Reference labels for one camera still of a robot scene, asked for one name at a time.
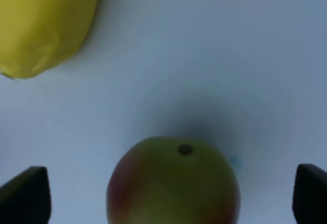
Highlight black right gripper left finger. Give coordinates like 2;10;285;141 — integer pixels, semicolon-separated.
1;166;52;224

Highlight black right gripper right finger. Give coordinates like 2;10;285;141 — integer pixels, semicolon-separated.
292;164;326;224

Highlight green red pear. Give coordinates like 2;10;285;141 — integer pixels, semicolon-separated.
106;137;240;223

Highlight yellow lemon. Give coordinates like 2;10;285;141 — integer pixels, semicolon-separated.
1;0;98;79

